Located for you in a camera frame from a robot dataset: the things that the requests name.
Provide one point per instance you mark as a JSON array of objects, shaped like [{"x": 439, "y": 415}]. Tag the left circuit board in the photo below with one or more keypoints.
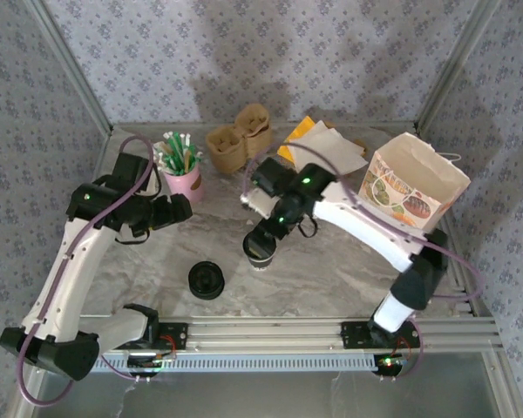
[{"x": 144, "y": 363}]

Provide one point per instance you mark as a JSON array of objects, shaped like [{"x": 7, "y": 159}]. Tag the white paper napkin stack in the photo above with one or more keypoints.
[{"x": 324, "y": 125}]

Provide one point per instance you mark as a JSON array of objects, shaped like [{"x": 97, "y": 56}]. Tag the circuit board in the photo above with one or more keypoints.
[
  {"x": 144, "y": 363},
  {"x": 390, "y": 366}
]

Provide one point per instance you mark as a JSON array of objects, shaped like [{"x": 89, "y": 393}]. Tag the printed white paper bag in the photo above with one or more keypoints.
[{"x": 418, "y": 174}]

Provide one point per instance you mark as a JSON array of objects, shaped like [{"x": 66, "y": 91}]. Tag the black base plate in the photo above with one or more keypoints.
[
  {"x": 353, "y": 335},
  {"x": 178, "y": 335}
]

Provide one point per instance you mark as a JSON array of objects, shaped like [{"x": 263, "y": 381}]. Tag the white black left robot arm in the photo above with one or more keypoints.
[{"x": 65, "y": 278}]

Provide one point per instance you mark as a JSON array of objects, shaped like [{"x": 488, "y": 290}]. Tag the aluminium frame post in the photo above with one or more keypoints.
[
  {"x": 455, "y": 65},
  {"x": 72, "y": 65}
]

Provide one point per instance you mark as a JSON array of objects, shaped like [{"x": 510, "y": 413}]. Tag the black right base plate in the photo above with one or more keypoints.
[{"x": 353, "y": 335}]

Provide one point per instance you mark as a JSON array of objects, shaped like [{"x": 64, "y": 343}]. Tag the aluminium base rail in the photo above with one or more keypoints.
[{"x": 266, "y": 335}]

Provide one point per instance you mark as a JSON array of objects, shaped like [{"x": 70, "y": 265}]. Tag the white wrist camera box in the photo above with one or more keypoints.
[
  {"x": 154, "y": 183},
  {"x": 257, "y": 204}
]

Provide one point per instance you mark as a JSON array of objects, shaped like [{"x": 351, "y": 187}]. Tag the pink straw holder cup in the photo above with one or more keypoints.
[{"x": 185, "y": 185}]

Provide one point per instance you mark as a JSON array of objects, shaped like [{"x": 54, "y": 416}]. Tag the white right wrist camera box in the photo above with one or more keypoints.
[{"x": 257, "y": 204}]

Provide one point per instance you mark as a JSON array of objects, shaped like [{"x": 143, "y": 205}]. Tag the black cup lid stack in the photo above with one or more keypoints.
[{"x": 207, "y": 280}]

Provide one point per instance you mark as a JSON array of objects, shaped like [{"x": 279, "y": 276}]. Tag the green plastic straw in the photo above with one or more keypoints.
[{"x": 178, "y": 152}]

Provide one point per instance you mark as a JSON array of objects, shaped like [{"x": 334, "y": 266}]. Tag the black takeout coffee cup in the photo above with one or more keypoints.
[{"x": 266, "y": 257}]

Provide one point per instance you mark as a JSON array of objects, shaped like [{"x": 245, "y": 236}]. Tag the grey metal panel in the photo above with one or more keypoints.
[{"x": 266, "y": 398}]

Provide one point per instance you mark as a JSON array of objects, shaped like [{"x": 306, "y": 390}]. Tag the right circuit board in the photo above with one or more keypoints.
[{"x": 390, "y": 366}]

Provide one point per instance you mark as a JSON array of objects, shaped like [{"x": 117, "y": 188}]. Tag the aluminium left frame post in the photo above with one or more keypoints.
[{"x": 72, "y": 65}]

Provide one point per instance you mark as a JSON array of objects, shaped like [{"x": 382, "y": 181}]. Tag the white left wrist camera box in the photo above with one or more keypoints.
[{"x": 154, "y": 183}]

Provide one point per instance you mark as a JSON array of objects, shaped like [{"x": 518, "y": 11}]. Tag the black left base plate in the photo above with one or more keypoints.
[{"x": 178, "y": 335}]

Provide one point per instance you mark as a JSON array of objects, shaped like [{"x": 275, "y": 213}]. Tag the aluminium right frame post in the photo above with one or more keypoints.
[{"x": 455, "y": 65}]

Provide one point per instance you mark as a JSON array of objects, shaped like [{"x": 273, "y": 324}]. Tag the yellow paper envelope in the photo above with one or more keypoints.
[{"x": 305, "y": 124}]

